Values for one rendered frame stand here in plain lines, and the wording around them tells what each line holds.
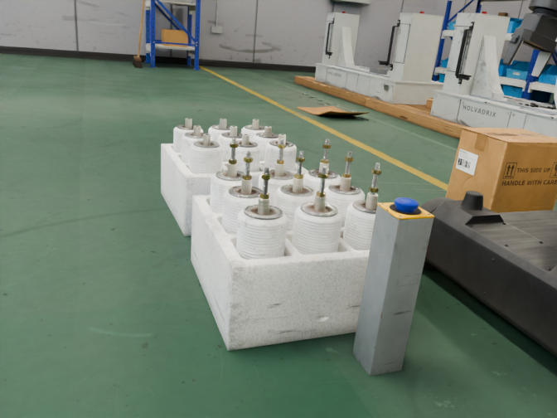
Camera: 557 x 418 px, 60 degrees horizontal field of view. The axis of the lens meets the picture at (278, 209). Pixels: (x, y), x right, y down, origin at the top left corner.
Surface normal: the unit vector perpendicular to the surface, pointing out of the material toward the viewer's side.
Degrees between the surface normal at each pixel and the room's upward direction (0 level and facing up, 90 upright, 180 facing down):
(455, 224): 46
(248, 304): 90
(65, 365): 0
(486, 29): 90
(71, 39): 90
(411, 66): 90
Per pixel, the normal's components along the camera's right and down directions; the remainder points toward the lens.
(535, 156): 0.33, 0.36
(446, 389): 0.09, -0.93
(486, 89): -0.94, 0.04
